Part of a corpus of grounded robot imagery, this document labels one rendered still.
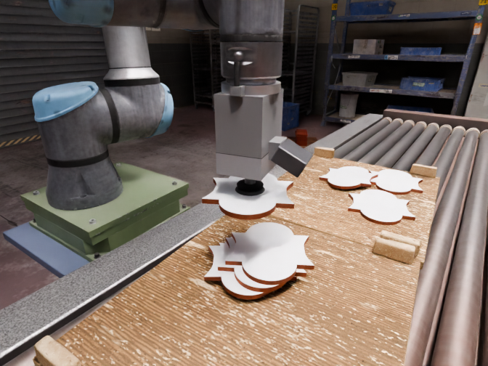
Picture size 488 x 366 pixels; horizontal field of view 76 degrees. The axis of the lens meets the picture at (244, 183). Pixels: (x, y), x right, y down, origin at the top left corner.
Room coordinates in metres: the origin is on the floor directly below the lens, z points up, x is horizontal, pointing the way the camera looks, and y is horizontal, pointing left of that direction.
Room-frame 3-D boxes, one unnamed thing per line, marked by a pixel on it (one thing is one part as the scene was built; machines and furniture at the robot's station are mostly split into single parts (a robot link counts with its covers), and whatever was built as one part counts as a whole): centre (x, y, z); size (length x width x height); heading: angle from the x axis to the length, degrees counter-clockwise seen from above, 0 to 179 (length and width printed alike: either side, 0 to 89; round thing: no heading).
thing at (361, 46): (5.14, -1.87, 1.20); 0.36 x 0.28 x 0.22; 44
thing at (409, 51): (4.70, -2.43, 1.14); 0.50 x 0.38 x 0.11; 65
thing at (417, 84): (4.68, -2.55, 0.72); 0.50 x 0.38 x 0.16; 49
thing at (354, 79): (5.14, -1.80, 0.74); 0.44 x 0.36 x 0.20; 42
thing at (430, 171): (0.76, -0.47, 0.95); 0.06 x 0.02 x 0.03; 57
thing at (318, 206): (0.67, -0.25, 0.93); 0.41 x 0.35 x 0.02; 147
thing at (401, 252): (0.41, -0.24, 0.95); 0.06 x 0.02 x 0.03; 58
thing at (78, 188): (0.62, 0.35, 1.00); 0.15 x 0.15 x 0.10
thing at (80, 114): (0.63, 0.34, 1.11); 0.13 x 0.12 x 0.14; 130
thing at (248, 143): (0.40, -0.03, 1.15); 0.12 x 0.09 x 0.16; 67
